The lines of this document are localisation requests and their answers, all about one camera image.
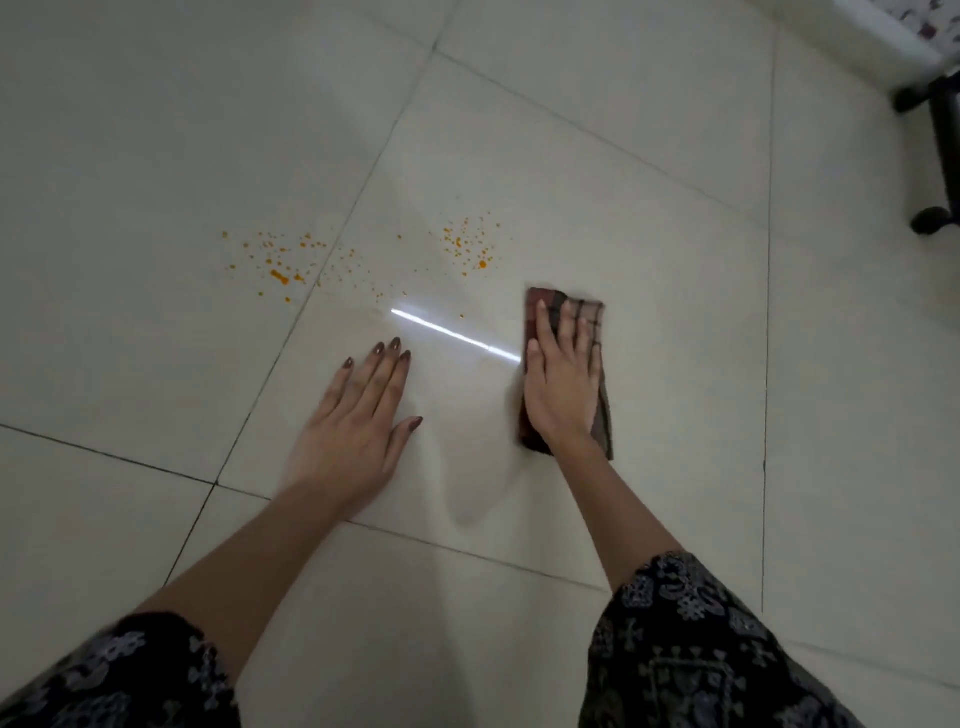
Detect orange spill spots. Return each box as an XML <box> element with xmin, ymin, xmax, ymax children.
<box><xmin>220</xmin><ymin>228</ymin><xmax>333</xmax><ymax>306</ymax></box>
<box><xmin>438</xmin><ymin>213</ymin><xmax>504</xmax><ymax>276</ymax></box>

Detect person's right hand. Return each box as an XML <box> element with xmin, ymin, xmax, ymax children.
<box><xmin>522</xmin><ymin>297</ymin><xmax>606</xmax><ymax>456</ymax></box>

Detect black wheeled chair base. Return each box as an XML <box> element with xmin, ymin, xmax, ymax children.
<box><xmin>891</xmin><ymin>69</ymin><xmax>960</xmax><ymax>238</ymax></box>

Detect person's left forearm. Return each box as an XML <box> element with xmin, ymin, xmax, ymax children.
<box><xmin>131</xmin><ymin>480</ymin><xmax>363</xmax><ymax>687</ymax></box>

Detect person's left hand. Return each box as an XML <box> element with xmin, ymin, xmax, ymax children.
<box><xmin>280</xmin><ymin>338</ymin><xmax>425</xmax><ymax>520</ymax></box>

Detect dark patterned sleeve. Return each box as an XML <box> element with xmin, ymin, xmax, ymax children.
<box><xmin>579</xmin><ymin>552</ymin><xmax>867</xmax><ymax>728</ymax></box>
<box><xmin>0</xmin><ymin>611</ymin><xmax>243</xmax><ymax>728</ymax></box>

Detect dark red checked cloth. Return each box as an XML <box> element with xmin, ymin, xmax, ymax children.
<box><xmin>516</xmin><ymin>286</ymin><xmax>616</xmax><ymax>462</ymax></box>

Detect white patterned fabric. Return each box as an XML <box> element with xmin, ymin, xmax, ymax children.
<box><xmin>896</xmin><ymin>0</ymin><xmax>960</xmax><ymax>45</ymax></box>

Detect person's right forearm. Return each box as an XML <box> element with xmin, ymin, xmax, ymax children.
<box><xmin>534</xmin><ymin>433</ymin><xmax>687</xmax><ymax>595</ymax></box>

